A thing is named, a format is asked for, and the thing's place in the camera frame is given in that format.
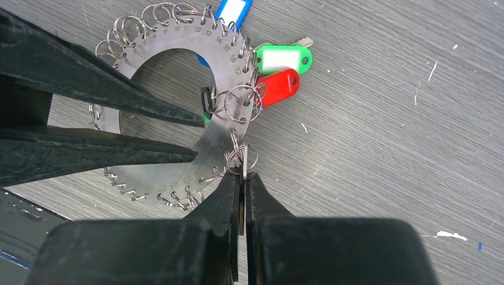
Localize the red key tag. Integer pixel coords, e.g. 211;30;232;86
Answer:
256;68;301;108

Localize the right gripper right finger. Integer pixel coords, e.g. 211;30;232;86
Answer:
245;172;438;284

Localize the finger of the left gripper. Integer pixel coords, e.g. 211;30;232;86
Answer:
1;9;204;128
1;126;197;187

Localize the green key tag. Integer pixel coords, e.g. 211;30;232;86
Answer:
256;45;313;75

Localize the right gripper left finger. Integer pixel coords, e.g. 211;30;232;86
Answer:
26;173;241;284

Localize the numbered metal key ring disc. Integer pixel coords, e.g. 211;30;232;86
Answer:
89;2;262;212

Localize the black key tag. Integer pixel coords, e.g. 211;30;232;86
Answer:
200;87;215;123

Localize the blue key tag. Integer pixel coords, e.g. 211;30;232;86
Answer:
197;0;254;68

